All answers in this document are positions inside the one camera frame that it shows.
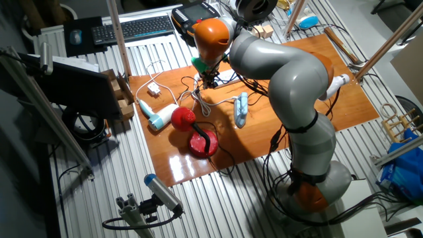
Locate light wooden post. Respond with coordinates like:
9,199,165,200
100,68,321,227
106,0,132,79
284,0,307,36
354,1,423,82

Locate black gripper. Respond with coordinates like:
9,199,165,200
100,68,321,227
200,70,221,91

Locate red desk lamp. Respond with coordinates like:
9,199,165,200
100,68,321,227
170,106,219,159

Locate black cable reel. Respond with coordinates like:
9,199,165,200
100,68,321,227
61,105,112,145

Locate black mouse pad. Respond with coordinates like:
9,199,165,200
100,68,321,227
63,16,108,58

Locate short aluminium profile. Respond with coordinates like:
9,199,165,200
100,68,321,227
115,193,156,238

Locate black filament spool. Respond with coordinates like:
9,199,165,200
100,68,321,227
235,0,278,23

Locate grey computer mouse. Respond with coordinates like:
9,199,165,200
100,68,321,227
69,28,83,46

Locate brown cardboard sheet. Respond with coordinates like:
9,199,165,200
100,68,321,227
390,31,423,106

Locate wooden peg rack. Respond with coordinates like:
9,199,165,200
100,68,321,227
380,108,423,143

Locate braided cord with white plug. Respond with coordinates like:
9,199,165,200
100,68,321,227
184,84,239,118

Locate aluminium frame beam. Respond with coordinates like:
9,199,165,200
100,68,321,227
369,134,423,168
0,46,95,179

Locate blue plastic bag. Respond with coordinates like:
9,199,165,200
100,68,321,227
376,128,423,202

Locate black camera bracket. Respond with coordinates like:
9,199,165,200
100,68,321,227
138,194,160,223

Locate white cylindrical device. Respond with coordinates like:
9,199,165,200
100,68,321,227
319,73,350,102

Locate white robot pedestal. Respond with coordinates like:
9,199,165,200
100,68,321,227
335,180,387,238

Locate white hair dryer cord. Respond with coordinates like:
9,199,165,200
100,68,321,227
134,59,186,106

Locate light blue travel iron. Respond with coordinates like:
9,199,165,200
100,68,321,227
233,91,249,129

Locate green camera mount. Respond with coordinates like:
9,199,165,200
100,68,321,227
190,56,212,74

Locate black monitor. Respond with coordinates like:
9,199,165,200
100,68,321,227
18,52,122,120

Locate black lamp cord with plug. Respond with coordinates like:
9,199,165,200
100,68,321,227
180,75,236,177

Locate black camera cable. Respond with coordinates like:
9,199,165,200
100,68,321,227
101,211,182,231

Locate grey camera with blue tip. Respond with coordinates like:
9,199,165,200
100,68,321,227
143,173,184,215

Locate black office chair base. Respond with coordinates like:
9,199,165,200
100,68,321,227
370,0,423,46

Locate orange wooden board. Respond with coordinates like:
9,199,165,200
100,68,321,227
128,34,381,188

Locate black orange teach pendant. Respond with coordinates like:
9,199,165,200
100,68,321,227
171,1,221,47

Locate blue white plastic object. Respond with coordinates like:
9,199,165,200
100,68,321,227
295,8,320,30

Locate black keyboard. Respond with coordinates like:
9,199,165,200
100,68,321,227
91,15,175,46

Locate white blue hair dryer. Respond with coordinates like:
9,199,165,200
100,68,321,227
137,98,179,132

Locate grey cylindrical webcam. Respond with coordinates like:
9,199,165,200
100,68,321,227
39,42,54,75

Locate beige rope ring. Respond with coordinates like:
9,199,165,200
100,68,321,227
379,102,399,120

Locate wooden handled tool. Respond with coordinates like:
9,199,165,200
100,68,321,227
323,26,368,71

